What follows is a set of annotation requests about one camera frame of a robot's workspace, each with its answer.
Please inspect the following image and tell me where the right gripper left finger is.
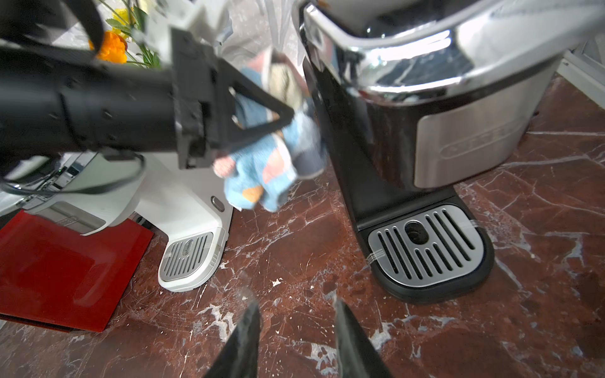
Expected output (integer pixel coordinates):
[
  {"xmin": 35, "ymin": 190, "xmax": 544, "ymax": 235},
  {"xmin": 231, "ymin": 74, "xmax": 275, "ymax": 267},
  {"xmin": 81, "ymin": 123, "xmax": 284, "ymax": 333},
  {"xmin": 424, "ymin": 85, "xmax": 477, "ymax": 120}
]
[{"xmin": 204, "ymin": 300, "xmax": 262, "ymax": 378}]

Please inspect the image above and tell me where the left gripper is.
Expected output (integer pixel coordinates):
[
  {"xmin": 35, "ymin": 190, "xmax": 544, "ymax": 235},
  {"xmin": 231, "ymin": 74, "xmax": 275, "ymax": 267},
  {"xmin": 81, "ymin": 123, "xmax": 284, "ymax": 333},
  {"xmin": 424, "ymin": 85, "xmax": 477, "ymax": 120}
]
[{"xmin": 1, "ymin": 31, "xmax": 295, "ymax": 169}]

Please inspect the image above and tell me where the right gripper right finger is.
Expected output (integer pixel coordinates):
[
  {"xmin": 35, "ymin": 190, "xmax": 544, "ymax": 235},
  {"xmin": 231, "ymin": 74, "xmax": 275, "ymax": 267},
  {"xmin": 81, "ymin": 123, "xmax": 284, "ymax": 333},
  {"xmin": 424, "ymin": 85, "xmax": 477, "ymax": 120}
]
[{"xmin": 335, "ymin": 299, "xmax": 392, "ymax": 377}]

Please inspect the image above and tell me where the colourful striped cloth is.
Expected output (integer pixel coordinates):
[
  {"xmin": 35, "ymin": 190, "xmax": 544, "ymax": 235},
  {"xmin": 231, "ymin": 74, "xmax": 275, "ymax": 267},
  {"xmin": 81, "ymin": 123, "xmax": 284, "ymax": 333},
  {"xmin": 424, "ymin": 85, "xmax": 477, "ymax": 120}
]
[{"xmin": 213, "ymin": 47, "xmax": 327, "ymax": 213}]

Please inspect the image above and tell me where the white coffee machine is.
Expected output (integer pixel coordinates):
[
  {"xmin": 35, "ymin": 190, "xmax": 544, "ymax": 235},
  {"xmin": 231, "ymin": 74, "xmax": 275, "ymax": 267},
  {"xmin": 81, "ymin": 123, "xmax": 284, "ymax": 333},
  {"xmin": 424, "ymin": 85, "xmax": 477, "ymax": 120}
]
[{"xmin": 1, "ymin": 152, "xmax": 233, "ymax": 292}]

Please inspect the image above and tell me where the black coffee machine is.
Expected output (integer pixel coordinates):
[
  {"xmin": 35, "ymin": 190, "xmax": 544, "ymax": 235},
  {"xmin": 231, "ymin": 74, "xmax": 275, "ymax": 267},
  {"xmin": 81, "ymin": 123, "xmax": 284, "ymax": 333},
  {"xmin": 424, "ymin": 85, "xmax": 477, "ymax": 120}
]
[{"xmin": 291, "ymin": 1, "xmax": 604, "ymax": 303}]

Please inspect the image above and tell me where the red coffee machine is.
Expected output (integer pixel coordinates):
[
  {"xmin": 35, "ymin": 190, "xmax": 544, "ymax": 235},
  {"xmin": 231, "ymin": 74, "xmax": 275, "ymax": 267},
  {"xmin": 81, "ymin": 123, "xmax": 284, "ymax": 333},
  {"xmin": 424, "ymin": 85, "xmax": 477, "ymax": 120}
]
[{"xmin": 1, "ymin": 212, "xmax": 154, "ymax": 332}]

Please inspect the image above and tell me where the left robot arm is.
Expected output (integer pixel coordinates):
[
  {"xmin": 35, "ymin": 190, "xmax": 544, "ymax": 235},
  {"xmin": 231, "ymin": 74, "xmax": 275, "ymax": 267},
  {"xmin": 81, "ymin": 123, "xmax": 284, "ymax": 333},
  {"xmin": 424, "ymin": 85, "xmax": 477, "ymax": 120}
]
[{"xmin": 1, "ymin": 1, "xmax": 294, "ymax": 173}]

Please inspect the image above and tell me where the blue glass vase with flowers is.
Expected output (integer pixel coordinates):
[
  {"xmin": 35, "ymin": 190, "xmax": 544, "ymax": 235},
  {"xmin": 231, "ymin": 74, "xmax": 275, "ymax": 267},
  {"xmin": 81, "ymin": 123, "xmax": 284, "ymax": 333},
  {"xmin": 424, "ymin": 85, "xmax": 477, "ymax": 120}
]
[{"xmin": 96, "ymin": 1, "xmax": 162, "ymax": 69}]

